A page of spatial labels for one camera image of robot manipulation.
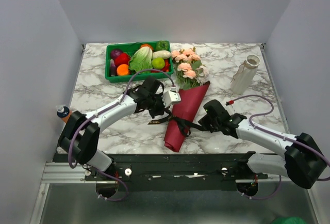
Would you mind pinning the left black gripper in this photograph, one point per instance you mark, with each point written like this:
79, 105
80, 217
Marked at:
161, 110

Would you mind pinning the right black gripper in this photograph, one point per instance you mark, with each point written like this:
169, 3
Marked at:
204, 122

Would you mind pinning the black ribbon with gold text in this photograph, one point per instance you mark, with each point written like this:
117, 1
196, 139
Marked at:
184, 125

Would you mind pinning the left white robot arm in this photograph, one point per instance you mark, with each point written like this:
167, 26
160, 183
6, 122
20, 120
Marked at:
80, 135

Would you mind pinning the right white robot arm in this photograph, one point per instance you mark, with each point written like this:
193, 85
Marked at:
295, 157

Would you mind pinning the pink artificial flowers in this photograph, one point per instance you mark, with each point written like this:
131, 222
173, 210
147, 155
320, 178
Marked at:
190, 71

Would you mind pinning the white ribbed ceramic vase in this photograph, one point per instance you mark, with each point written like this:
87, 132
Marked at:
244, 76

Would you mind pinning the red paper bouquet wrap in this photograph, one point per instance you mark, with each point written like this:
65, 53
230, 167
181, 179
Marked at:
191, 100

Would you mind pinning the red chili pepper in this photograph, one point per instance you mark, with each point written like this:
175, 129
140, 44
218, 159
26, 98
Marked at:
165, 69

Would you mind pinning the green apple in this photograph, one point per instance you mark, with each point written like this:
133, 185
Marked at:
158, 63

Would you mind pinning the white radish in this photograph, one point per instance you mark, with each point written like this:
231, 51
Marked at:
161, 54

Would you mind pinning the green cabbage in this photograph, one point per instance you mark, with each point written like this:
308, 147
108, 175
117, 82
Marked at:
141, 60

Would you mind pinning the orange fruit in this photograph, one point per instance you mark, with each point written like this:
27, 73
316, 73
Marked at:
123, 70

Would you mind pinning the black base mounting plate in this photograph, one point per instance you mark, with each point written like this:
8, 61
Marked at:
181, 172

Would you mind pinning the green bell pepper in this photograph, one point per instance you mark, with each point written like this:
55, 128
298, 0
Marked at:
162, 45

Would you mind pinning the purple eggplant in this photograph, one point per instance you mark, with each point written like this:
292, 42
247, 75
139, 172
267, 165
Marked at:
113, 68

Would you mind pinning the red bell pepper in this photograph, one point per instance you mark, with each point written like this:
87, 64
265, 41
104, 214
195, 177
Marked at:
122, 59

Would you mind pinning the small orange at basket back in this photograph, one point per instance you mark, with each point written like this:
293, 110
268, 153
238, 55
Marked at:
147, 45

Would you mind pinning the green plastic basket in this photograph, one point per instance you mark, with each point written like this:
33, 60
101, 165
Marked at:
130, 49

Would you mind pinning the purple onion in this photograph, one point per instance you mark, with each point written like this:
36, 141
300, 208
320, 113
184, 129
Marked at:
115, 53

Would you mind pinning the orange bottle with blue cap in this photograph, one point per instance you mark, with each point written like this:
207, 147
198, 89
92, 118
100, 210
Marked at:
63, 112

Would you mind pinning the green object at bottom edge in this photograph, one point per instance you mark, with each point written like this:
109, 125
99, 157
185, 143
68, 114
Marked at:
289, 220

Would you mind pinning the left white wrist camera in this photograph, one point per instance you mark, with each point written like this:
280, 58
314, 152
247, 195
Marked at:
171, 97

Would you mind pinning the aluminium frame rail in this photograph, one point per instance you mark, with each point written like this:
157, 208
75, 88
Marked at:
66, 196

